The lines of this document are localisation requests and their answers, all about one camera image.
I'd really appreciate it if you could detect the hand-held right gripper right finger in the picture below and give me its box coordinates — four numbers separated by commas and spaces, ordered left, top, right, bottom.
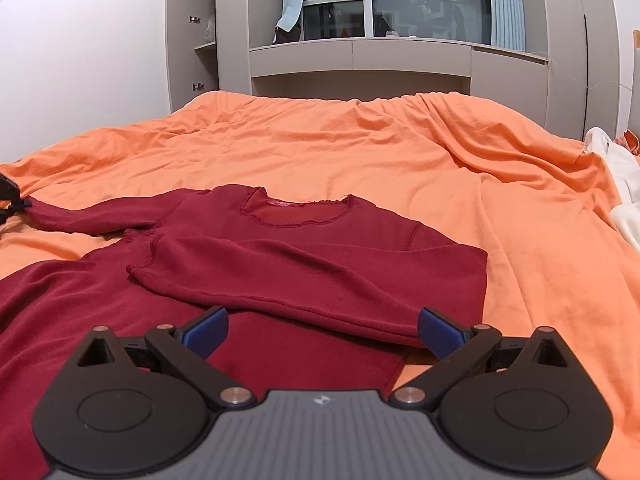
391, 306, 572, 412

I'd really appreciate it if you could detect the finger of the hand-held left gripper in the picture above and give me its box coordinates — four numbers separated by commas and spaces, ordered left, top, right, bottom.
0, 174, 22, 202
0, 198, 31, 224

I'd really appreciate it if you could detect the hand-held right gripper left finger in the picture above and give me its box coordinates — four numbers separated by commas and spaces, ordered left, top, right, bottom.
75, 305, 254, 409

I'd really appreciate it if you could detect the dark red long-sleeve shirt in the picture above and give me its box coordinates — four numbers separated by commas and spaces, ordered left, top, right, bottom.
0, 185, 489, 480

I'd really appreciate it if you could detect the orange bed sheet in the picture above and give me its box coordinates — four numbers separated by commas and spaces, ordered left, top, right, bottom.
0, 91, 640, 461

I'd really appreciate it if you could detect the white crumpled cloth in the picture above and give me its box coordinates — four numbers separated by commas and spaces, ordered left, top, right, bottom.
584, 127, 640, 252

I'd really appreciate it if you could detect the grey built-in wardrobe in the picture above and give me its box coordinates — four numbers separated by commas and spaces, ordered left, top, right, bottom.
165, 0, 640, 137

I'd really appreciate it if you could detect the window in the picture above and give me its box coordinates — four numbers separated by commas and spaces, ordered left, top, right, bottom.
300, 0, 493, 45

